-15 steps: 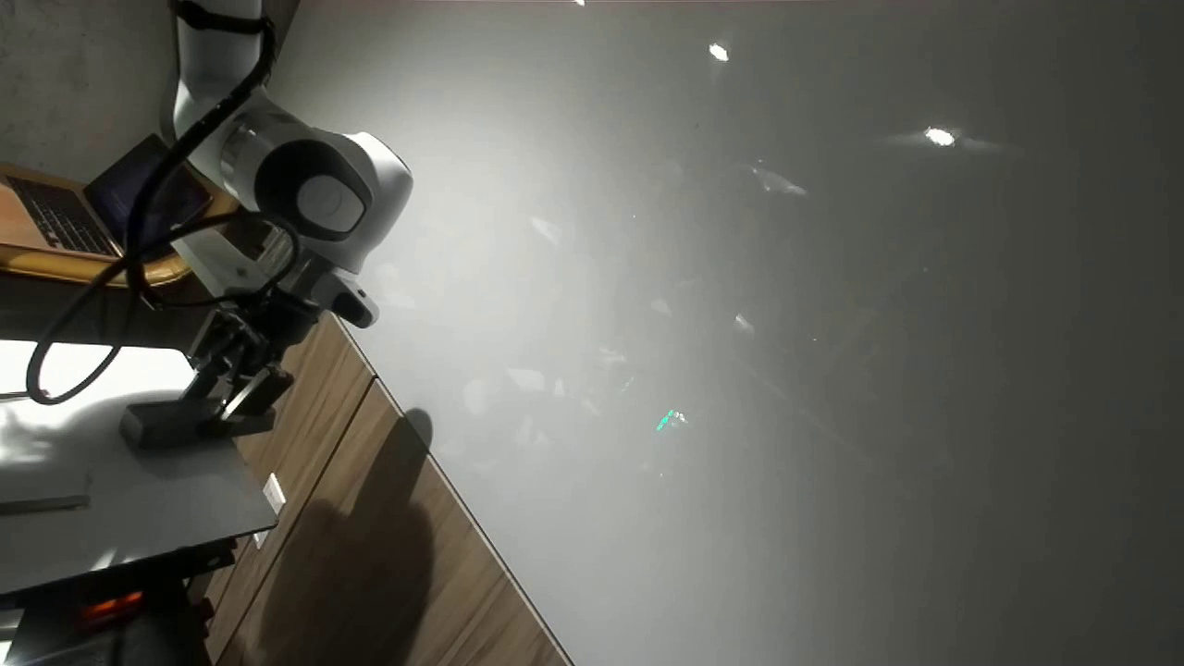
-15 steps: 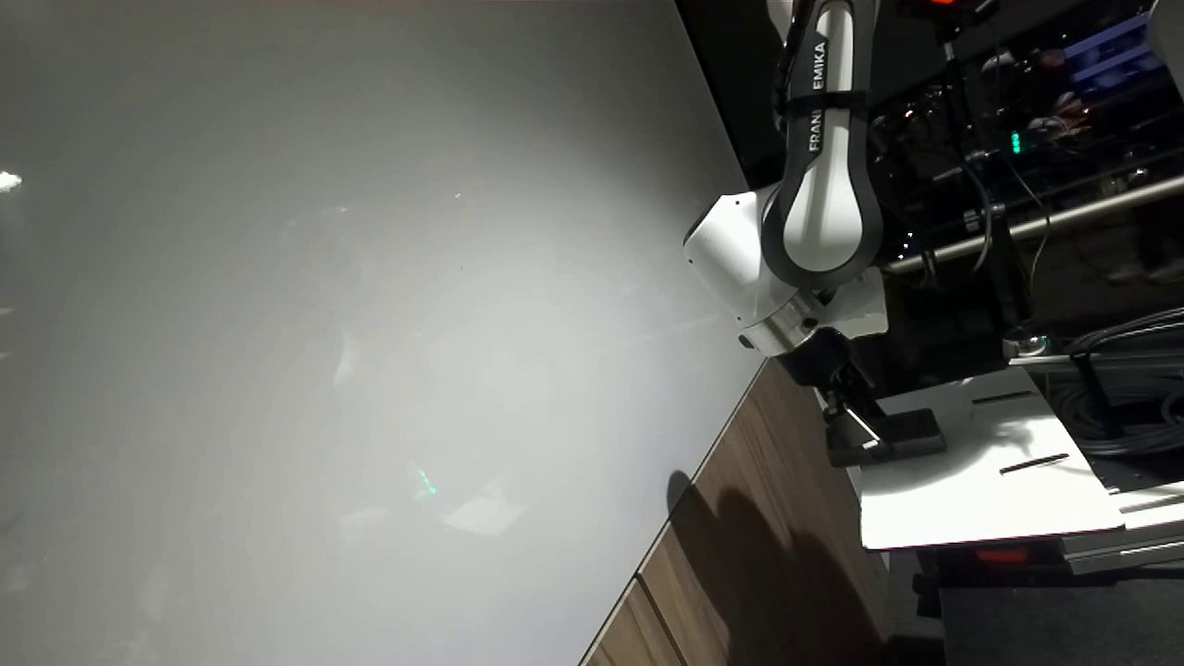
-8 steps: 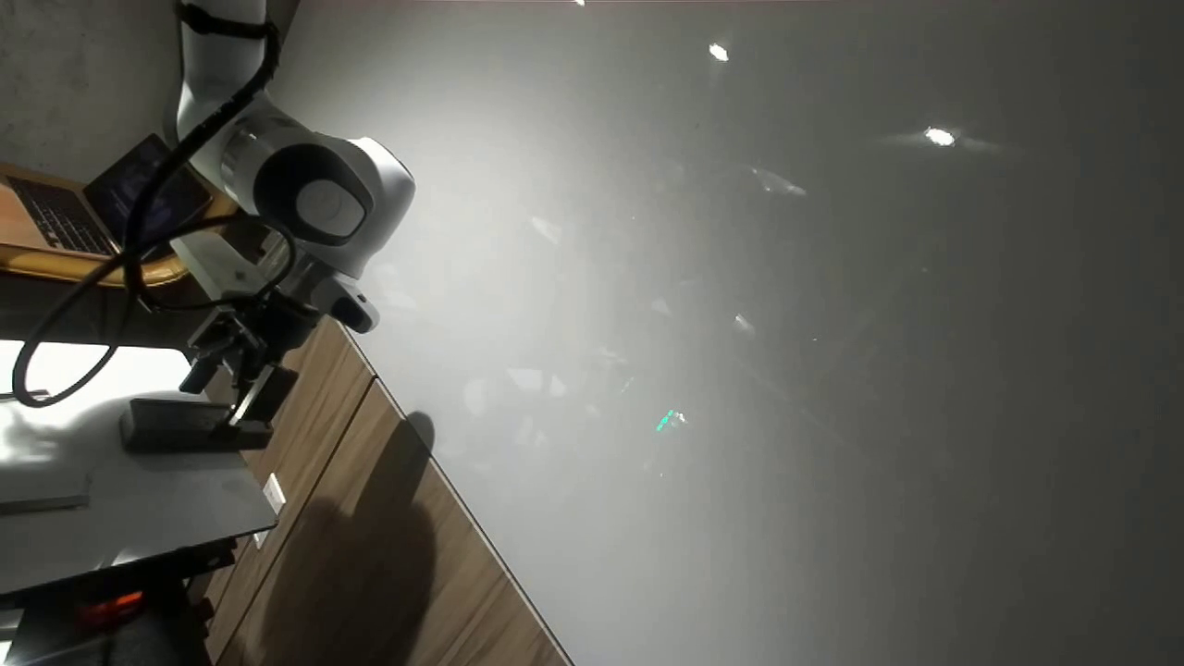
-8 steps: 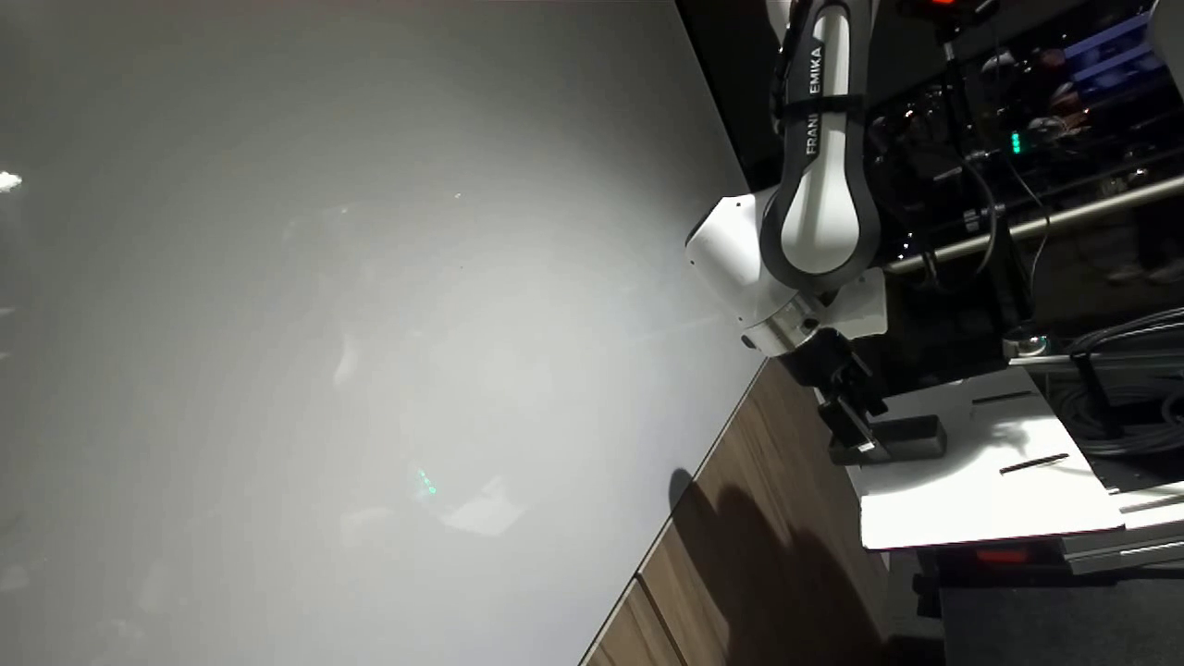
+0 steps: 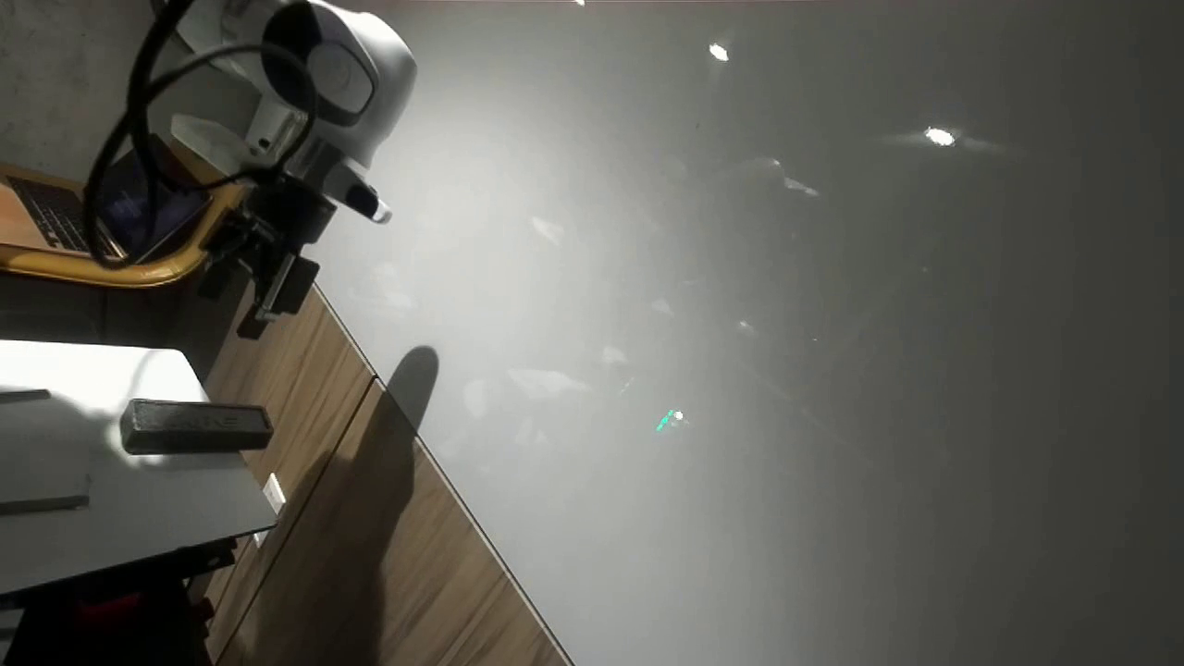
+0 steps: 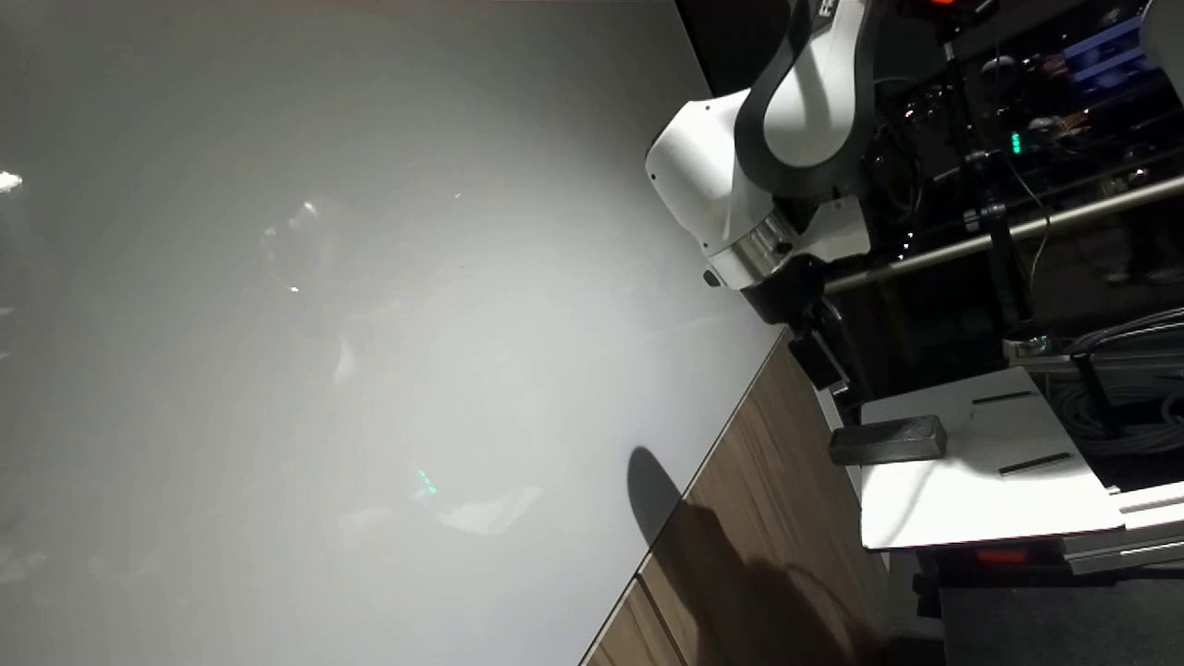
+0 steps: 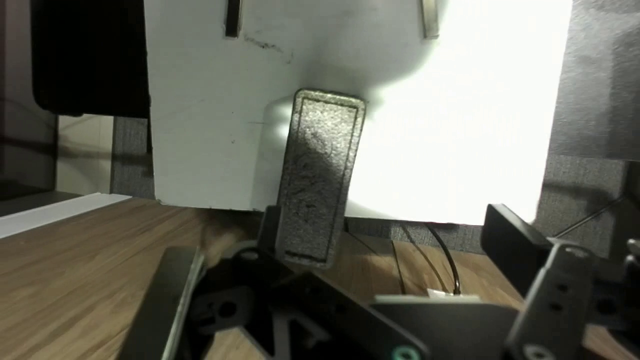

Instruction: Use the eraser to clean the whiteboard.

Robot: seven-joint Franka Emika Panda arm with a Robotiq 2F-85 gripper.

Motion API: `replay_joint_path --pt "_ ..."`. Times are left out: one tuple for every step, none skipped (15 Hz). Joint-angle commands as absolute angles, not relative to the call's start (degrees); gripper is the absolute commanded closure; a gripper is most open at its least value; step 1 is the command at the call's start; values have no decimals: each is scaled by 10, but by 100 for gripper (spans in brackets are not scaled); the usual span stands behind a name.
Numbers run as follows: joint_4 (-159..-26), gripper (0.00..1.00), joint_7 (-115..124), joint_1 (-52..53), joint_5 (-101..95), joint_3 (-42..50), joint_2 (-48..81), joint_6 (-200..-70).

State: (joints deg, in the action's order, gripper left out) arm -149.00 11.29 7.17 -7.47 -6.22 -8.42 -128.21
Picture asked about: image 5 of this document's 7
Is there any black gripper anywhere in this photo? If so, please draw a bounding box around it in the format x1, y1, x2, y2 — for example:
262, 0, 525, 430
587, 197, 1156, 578
201, 171, 346, 342

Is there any black felt whiteboard eraser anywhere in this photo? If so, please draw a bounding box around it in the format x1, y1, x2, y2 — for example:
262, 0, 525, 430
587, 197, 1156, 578
118, 395, 279, 457

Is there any large white whiteboard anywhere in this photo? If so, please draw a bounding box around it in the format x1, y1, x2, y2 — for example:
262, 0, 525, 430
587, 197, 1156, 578
306, 0, 1184, 666

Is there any yellow wooden chair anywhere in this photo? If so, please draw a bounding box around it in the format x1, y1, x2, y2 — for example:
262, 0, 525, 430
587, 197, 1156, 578
0, 157, 261, 297

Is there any small white clip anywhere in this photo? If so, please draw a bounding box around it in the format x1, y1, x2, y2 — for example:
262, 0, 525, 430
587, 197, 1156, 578
261, 469, 293, 519

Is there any open silver laptop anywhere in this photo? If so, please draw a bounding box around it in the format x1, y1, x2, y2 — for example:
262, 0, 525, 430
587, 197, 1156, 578
3, 147, 214, 268

